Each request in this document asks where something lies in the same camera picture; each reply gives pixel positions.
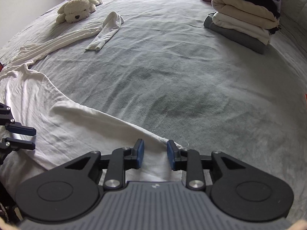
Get white pants garment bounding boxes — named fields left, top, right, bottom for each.
left=1, top=12, right=182, bottom=195

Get grey bed sheet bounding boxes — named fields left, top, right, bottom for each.
left=1, top=0, right=306, bottom=221

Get white plush dog toy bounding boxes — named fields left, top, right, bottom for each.
left=56, top=0, right=103, bottom=24

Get grey quilted headboard cover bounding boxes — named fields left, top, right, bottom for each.
left=281, top=0, right=306, bottom=48

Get black folded garment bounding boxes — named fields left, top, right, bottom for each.
left=211, top=0, right=281, bottom=34

